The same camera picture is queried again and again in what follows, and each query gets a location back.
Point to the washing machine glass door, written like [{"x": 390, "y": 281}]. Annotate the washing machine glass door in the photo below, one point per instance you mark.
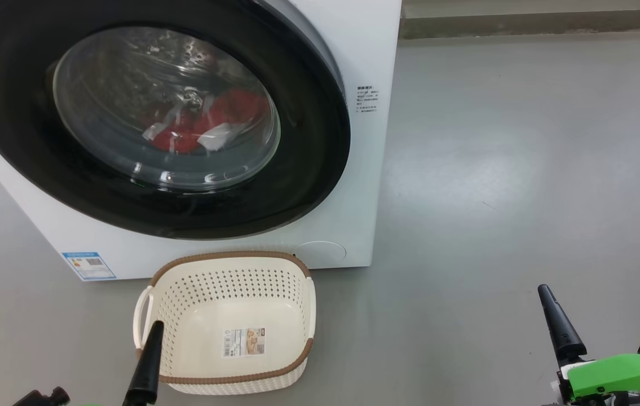
[{"x": 15, "y": 113}]

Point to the cream perforated laundry basket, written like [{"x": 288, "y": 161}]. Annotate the cream perforated laundry basket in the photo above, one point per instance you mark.
[{"x": 212, "y": 316}]

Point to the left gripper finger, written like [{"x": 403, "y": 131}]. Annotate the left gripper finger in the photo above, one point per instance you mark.
[{"x": 146, "y": 372}]

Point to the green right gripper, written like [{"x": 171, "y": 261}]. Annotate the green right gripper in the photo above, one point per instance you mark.
[{"x": 624, "y": 375}]

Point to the black text warning label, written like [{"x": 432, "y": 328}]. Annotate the black text warning label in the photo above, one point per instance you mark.
[{"x": 366, "y": 99}]

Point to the white front-load washing machine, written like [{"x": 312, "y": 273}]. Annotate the white front-load washing machine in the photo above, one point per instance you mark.
[{"x": 365, "y": 197}]

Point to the round white filter cover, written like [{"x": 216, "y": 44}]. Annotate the round white filter cover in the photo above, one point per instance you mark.
[{"x": 321, "y": 252}]

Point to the blue energy label sticker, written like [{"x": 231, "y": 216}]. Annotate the blue energy label sticker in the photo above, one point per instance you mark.
[{"x": 89, "y": 266}]

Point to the printed product label sticker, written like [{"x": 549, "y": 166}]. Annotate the printed product label sticker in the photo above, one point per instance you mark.
[{"x": 243, "y": 342}]

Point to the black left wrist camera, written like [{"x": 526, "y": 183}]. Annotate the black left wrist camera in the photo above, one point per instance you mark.
[{"x": 46, "y": 398}]

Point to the red and white garment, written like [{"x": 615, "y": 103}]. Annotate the red and white garment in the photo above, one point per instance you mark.
[{"x": 229, "y": 110}]

